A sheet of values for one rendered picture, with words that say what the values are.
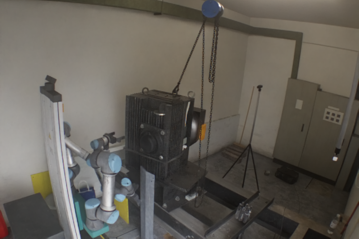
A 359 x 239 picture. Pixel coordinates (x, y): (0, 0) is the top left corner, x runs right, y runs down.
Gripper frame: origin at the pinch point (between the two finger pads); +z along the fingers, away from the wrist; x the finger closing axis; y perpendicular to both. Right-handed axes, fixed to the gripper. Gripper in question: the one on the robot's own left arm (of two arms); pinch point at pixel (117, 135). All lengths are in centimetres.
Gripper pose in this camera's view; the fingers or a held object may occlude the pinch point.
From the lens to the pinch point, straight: 224.7
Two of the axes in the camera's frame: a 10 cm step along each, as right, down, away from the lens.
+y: 1.0, -9.6, -2.8
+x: -8.7, -2.2, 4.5
